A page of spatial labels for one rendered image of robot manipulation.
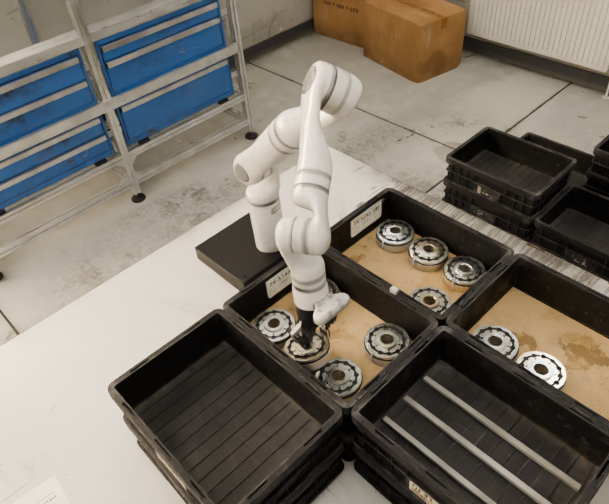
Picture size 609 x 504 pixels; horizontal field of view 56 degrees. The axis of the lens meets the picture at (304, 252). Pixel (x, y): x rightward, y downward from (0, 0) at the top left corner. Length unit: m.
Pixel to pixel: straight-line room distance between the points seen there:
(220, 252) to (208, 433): 0.64
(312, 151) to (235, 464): 0.63
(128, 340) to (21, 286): 1.49
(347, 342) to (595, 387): 0.53
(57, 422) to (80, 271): 1.54
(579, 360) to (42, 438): 1.24
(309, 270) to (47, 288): 2.05
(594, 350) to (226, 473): 0.84
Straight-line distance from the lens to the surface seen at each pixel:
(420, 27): 4.02
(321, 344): 1.29
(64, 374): 1.65
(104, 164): 3.14
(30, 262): 3.19
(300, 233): 1.05
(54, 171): 3.06
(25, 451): 1.56
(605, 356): 1.44
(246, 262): 1.68
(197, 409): 1.31
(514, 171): 2.50
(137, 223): 3.18
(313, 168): 1.10
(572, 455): 1.28
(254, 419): 1.27
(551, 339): 1.43
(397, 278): 1.50
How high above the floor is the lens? 1.90
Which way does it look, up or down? 43 degrees down
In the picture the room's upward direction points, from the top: 6 degrees counter-clockwise
